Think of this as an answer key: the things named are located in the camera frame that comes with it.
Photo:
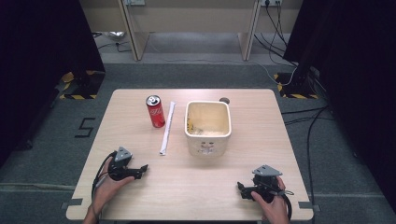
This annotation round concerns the beige wooden desk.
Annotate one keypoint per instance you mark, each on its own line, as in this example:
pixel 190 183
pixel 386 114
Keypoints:
pixel 193 15

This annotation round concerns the stand base with striped tape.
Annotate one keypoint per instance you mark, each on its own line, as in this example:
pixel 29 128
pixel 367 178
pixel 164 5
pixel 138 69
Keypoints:
pixel 295 88
pixel 88 85

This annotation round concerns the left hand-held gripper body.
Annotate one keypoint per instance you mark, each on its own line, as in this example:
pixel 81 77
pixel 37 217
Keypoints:
pixel 122 169

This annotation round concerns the red soda can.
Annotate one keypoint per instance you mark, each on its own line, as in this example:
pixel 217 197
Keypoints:
pixel 155 113

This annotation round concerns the person's right hand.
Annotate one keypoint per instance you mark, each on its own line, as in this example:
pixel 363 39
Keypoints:
pixel 275 211

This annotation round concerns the grey tape piece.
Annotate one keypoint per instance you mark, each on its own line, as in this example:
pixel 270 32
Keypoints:
pixel 71 202
pixel 308 205

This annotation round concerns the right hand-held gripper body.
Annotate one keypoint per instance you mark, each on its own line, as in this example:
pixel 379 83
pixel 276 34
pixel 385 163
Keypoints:
pixel 266 183

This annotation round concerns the crumpled silver foil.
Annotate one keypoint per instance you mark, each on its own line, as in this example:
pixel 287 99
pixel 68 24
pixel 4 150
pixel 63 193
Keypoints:
pixel 114 35

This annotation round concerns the person's left hand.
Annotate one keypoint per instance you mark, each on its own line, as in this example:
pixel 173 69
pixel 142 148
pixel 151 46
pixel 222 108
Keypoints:
pixel 107 189

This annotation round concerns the white power strip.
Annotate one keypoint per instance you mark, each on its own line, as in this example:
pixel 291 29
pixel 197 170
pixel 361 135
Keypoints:
pixel 271 2

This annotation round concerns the black curtain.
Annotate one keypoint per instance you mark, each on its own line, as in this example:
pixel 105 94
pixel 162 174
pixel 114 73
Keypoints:
pixel 351 62
pixel 40 62

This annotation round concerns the white paper-wrapped straw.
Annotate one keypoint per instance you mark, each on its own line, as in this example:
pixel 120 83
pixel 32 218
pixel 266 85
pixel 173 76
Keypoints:
pixel 168 127

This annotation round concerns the cream square plastic bin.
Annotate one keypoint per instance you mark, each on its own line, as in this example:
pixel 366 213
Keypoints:
pixel 207 144

